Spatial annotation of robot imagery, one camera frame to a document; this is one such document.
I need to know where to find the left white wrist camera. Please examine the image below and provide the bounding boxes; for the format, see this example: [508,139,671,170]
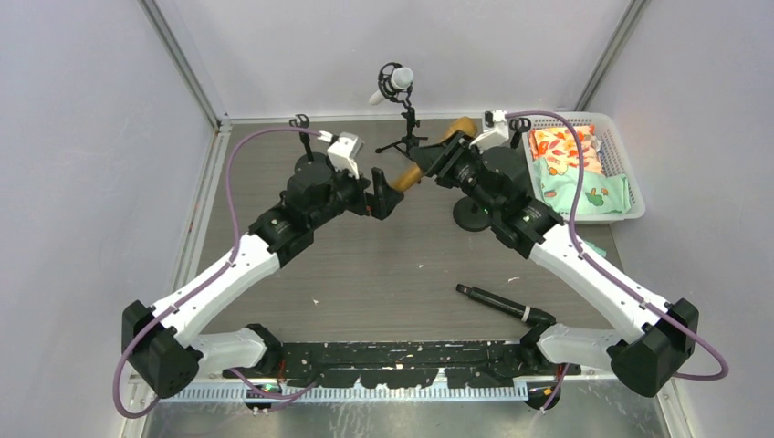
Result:
[316,131,364,180]

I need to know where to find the aluminium corner post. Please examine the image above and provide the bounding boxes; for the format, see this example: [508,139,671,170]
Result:
[138,0,227,132]
[573,0,651,111]

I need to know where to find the aluminium corner post left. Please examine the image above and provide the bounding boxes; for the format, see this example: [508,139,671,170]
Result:
[138,0,227,132]

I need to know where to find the white microphone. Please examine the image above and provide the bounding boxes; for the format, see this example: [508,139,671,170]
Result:
[369,62,414,108]

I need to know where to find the black round-base stand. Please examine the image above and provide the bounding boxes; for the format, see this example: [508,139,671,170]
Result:
[452,196,490,233]
[288,131,332,186]
[508,117,532,150]

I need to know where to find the green patterned cloth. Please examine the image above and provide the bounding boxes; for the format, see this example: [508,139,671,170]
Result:
[535,160,632,217]

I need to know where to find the aluminium corner post right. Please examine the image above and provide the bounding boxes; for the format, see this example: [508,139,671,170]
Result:
[573,0,651,111]

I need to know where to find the gold microphone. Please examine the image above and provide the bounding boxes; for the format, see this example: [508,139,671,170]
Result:
[390,116,478,193]

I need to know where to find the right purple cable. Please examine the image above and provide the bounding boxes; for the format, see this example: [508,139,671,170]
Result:
[505,110,730,412]

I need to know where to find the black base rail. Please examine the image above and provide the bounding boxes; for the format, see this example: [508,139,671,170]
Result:
[239,340,562,389]

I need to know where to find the green microphone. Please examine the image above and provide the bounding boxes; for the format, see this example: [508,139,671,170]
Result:
[584,241,607,257]

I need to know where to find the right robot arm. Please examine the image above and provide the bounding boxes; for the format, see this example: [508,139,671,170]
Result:
[410,134,699,397]

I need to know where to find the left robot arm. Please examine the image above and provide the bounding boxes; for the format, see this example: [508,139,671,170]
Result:
[121,161,404,399]

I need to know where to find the black microphone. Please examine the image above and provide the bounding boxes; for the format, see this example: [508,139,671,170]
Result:
[455,284,557,327]

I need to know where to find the black tripod shock-mount stand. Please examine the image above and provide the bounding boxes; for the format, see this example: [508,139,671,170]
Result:
[374,61,429,163]

